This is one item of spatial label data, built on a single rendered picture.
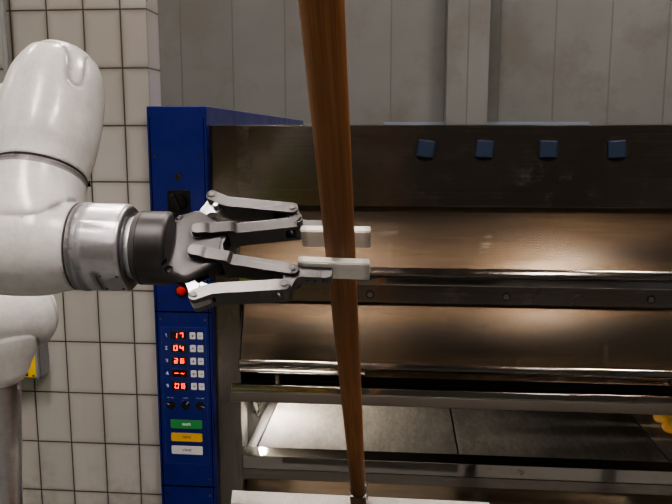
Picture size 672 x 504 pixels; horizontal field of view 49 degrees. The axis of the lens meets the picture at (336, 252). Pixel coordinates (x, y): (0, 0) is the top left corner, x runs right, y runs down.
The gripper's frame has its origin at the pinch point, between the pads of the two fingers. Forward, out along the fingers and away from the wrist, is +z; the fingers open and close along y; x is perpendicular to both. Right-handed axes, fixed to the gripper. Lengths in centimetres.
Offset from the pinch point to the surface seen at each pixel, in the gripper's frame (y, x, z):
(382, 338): -48, -120, 5
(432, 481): -17, -146, 20
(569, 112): -349, -353, 141
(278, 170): -82, -91, -23
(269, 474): -18, -148, -26
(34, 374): -36, -124, -90
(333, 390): -31, -116, -7
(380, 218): -74, -100, 4
